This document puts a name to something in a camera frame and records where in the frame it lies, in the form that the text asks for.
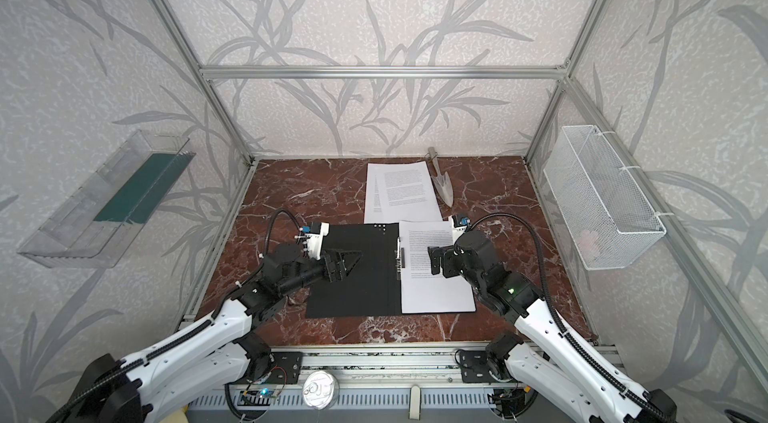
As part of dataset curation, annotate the metal garden trowel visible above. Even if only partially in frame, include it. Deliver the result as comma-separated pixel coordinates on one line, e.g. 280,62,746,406
427,147,454,207

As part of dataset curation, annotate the yellow black work glove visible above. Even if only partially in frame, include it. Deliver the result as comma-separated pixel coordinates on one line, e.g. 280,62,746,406
160,409,189,423

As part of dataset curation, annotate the clear plastic wall tray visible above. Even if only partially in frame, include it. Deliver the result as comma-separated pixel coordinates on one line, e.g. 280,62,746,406
17,130,195,269

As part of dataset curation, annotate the printed paper sheet bottom stack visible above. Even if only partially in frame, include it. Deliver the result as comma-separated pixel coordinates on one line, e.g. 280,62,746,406
364,162,442,224

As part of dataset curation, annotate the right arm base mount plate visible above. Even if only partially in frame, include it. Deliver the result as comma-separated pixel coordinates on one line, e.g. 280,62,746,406
454,349,497,384

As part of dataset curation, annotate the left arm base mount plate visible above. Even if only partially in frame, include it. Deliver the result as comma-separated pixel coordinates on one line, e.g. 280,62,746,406
257,351,304,386

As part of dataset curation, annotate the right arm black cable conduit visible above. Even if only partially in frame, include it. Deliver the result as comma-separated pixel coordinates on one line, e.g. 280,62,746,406
467,212,676,423

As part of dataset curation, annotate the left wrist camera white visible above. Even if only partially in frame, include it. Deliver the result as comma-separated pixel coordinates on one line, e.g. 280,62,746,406
296,223,330,259

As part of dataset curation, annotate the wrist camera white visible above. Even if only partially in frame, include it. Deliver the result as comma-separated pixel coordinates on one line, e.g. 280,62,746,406
296,223,330,259
450,214,471,240

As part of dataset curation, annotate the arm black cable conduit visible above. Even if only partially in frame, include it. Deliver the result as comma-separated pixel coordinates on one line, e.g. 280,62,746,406
467,212,676,423
44,208,301,423

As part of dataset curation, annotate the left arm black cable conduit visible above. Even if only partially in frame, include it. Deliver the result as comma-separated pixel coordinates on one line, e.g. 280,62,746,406
44,208,301,423

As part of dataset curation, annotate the metal lever clip mechanism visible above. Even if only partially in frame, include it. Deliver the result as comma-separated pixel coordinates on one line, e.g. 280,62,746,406
396,238,405,275

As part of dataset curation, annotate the pink object in basket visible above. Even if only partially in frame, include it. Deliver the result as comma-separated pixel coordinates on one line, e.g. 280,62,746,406
575,230,601,263

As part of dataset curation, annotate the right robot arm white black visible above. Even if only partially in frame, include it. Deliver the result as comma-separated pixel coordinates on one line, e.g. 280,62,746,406
428,231,677,422

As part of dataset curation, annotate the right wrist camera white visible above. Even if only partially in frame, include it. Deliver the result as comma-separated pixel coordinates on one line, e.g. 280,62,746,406
450,214,471,240

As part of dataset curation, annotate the round metal can lid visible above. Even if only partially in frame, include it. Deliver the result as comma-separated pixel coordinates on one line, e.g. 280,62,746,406
302,371,339,410

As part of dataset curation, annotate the white wire mesh basket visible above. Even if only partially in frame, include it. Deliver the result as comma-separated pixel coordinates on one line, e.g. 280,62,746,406
543,125,666,271

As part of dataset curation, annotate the black folder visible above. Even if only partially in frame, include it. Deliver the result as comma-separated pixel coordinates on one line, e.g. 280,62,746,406
305,223,476,320

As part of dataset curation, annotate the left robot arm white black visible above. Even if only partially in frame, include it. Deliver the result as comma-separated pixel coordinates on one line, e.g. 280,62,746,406
50,244,362,422

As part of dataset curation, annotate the green circuit board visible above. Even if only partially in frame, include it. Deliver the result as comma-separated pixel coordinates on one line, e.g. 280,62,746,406
238,388,282,407

